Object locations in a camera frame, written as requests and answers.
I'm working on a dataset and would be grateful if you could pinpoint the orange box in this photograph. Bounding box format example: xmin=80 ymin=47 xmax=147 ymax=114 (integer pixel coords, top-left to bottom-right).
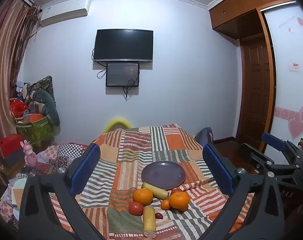
xmin=23 ymin=114 xmax=43 ymax=124

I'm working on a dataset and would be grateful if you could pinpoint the black wall television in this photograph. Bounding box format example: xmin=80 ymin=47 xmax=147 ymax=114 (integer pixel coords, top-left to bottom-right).
xmin=94 ymin=29 xmax=153 ymax=62

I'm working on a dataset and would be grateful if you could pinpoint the striped brown curtain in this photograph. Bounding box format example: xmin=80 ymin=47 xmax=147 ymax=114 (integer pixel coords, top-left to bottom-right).
xmin=0 ymin=0 xmax=42 ymax=188

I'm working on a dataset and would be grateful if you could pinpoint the brown wooden door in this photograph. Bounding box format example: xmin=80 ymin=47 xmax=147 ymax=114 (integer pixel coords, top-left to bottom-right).
xmin=240 ymin=34 xmax=274 ymax=143

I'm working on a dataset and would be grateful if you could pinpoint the red bag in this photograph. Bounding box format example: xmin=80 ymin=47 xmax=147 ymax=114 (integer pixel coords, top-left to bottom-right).
xmin=10 ymin=100 xmax=29 ymax=117

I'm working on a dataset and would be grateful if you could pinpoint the white red door sticker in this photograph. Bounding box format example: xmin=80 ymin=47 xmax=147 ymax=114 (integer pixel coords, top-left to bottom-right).
xmin=289 ymin=60 xmax=302 ymax=72

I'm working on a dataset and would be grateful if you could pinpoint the yellow curved object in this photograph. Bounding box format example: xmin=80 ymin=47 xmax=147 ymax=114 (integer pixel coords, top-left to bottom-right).
xmin=103 ymin=117 xmax=133 ymax=133

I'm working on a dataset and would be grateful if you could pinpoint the wooden overhead cabinet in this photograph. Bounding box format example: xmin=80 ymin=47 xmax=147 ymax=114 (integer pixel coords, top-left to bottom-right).
xmin=208 ymin=0 xmax=295 ymax=39

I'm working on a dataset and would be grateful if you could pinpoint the white heart-print wardrobe door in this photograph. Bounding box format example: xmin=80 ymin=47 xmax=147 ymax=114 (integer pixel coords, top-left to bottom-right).
xmin=263 ymin=2 xmax=303 ymax=153

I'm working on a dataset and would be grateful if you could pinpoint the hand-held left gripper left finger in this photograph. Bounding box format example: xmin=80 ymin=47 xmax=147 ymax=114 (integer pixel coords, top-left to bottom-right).
xmin=18 ymin=142 xmax=109 ymax=240

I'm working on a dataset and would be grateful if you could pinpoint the yellow banana piece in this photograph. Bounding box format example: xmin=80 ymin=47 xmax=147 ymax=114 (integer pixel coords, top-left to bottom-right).
xmin=141 ymin=182 xmax=169 ymax=200
xmin=143 ymin=206 xmax=157 ymax=238

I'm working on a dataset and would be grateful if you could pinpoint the white air conditioner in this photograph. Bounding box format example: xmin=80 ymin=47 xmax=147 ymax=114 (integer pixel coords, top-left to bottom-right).
xmin=39 ymin=0 xmax=92 ymax=27

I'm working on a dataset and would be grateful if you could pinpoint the small black wall monitor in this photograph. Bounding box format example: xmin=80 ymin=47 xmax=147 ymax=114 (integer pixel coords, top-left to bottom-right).
xmin=106 ymin=62 xmax=140 ymax=87

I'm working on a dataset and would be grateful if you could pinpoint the pink rabbit toy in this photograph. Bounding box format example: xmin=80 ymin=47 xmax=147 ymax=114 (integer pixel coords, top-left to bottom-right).
xmin=21 ymin=140 xmax=37 ymax=168

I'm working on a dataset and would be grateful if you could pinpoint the red box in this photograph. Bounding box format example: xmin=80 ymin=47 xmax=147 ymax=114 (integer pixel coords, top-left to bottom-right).
xmin=0 ymin=134 xmax=23 ymax=159

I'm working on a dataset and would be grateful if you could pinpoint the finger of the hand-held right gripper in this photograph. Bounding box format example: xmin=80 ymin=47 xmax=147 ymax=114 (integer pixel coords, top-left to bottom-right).
xmin=238 ymin=142 xmax=300 ymax=174
xmin=261 ymin=132 xmax=303 ymax=157

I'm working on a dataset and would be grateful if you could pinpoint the purple plate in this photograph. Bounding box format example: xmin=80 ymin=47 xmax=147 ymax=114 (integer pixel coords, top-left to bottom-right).
xmin=141 ymin=161 xmax=186 ymax=190

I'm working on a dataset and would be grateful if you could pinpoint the grey plush toy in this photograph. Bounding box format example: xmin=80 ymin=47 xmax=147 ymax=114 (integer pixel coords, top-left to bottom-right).
xmin=29 ymin=89 xmax=60 ymax=127

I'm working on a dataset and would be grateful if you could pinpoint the blue backpack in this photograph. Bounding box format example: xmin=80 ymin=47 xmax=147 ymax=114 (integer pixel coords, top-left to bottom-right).
xmin=195 ymin=127 xmax=214 ymax=146

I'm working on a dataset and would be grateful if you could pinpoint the striped patchwork blanket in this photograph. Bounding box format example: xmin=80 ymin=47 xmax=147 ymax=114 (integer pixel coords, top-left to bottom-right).
xmin=49 ymin=123 xmax=257 ymax=240

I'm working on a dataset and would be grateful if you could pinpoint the floral checkered quilt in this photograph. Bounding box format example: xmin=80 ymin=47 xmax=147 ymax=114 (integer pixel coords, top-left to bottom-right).
xmin=0 ymin=142 xmax=92 ymax=230

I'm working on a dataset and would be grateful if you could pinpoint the green cardboard box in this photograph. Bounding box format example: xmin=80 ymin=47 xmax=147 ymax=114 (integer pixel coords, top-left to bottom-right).
xmin=16 ymin=116 xmax=54 ymax=147

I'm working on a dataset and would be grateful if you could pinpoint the dark patterned cushion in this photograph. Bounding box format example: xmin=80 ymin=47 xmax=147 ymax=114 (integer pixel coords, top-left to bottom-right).
xmin=29 ymin=75 xmax=54 ymax=100

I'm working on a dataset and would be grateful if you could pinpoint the black television cable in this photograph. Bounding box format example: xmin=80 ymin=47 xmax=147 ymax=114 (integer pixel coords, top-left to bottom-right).
xmin=92 ymin=47 xmax=107 ymax=79

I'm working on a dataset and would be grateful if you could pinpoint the large orange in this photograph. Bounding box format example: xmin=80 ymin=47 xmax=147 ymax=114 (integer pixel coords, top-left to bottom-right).
xmin=133 ymin=188 xmax=154 ymax=206
xmin=170 ymin=191 xmax=191 ymax=210

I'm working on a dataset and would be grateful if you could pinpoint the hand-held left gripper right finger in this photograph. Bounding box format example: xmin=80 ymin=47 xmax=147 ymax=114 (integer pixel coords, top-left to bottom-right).
xmin=202 ymin=143 xmax=286 ymax=240

